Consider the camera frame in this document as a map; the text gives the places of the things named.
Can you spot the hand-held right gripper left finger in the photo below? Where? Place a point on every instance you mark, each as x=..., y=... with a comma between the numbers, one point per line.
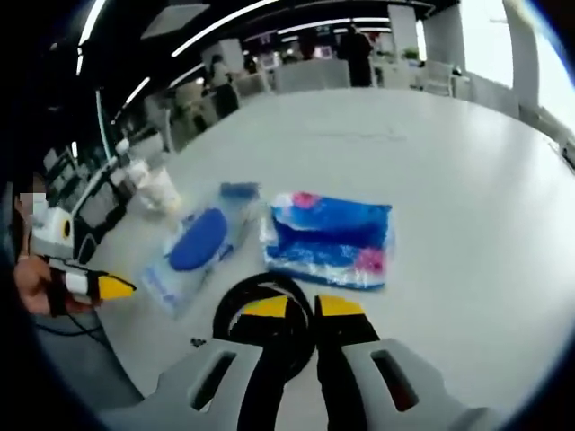
x=260, y=350

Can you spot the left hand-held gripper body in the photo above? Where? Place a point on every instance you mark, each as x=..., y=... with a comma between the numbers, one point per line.
x=51, y=231

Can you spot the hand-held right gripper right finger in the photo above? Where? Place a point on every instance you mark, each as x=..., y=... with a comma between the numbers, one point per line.
x=337, y=350

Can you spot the blue mouse pad packet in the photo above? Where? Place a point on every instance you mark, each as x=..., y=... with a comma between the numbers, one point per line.
x=197, y=240

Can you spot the white paper cup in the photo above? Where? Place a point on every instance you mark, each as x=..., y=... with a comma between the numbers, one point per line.
x=159, y=190

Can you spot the blue tissue packet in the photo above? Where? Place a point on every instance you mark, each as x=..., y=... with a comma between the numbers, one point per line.
x=332, y=233

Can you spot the person's left hand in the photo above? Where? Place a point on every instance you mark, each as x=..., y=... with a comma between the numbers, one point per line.
x=36, y=283

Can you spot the person's head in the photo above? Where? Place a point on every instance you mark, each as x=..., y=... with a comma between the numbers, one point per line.
x=27, y=188

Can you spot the long ceiling light strip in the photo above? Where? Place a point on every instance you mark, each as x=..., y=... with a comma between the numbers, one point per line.
x=224, y=24

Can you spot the white mesh chair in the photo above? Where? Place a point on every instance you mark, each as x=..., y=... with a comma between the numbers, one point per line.
x=436, y=78

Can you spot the green potted plant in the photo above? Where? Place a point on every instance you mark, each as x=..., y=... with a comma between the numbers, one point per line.
x=409, y=54

